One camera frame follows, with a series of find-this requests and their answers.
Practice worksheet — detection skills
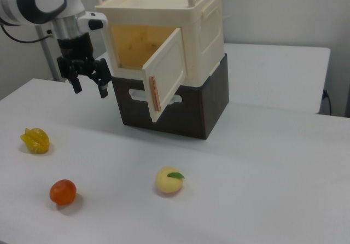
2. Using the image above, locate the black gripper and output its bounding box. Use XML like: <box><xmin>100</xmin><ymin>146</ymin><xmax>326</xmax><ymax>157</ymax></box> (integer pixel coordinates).
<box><xmin>56</xmin><ymin>33</ymin><xmax>113</xmax><ymax>99</ymax></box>

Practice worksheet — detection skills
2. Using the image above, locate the copper door handle strip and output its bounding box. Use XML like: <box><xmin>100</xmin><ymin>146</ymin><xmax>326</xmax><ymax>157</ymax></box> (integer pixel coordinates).
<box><xmin>148</xmin><ymin>75</ymin><xmax>162</xmax><ymax>112</ymax></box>

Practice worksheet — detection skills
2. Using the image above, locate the cream cabinet door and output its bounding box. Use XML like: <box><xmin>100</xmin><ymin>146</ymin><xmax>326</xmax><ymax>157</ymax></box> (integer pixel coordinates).
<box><xmin>141</xmin><ymin>27</ymin><xmax>189</xmax><ymax>123</ymax></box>

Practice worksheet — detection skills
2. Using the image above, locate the cream plastic cabinet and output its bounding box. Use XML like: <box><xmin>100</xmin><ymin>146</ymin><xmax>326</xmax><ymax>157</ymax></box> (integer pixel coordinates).
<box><xmin>94</xmin><ymin>0</ymin><xmax>225</xmax><ymax>88</ymax></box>

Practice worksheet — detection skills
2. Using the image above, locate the yellow toy starfruit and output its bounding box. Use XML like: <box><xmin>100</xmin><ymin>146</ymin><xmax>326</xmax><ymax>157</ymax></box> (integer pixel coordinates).
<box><xmin>20</xmin><ymin>127</ymin><xmax>50</xmax><ymax>155</ymax></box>

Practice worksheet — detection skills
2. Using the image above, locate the dark brown drawer box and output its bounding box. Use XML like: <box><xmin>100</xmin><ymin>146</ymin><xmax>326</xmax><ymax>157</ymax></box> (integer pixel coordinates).
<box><xmin>111</xmin><ymin>53</ymin><xmax>230</xmax><ymax>140</ymax></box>

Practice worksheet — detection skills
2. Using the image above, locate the orange toy mandarin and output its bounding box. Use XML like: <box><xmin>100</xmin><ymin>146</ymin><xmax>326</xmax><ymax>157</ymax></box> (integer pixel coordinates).
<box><xmin>49</xmin><ymin>179</ymin><xmax>77</xmax><ymax>206</ymax></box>

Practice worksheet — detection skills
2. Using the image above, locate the pale yellow toy peach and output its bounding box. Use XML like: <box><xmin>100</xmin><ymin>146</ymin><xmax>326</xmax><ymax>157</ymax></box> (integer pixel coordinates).
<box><xmin>155</xmin><ymin>166</ymin><xmax>185</xmax><ymax>194</ymax></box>

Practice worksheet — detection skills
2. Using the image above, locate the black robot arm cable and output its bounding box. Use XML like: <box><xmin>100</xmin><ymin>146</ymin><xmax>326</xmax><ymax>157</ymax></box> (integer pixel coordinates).
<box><xmin>0</xmin><ymin>24</ymin><xmax>53</xmax><ymax>44</ymax></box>

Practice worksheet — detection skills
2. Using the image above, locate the white drawer handle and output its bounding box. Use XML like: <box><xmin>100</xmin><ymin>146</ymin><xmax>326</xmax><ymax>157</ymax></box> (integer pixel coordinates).
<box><xmin>128</xmin><ymin>89</ymin><xmax>183</xmax><ymax>105</ymax></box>

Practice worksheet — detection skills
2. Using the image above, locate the black wall cable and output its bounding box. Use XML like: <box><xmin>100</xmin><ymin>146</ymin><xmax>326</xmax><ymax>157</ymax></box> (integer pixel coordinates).
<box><xmin>322</xmin><ymin>89</ymin><xmax>333</xmax><ymax>116</ymax></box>

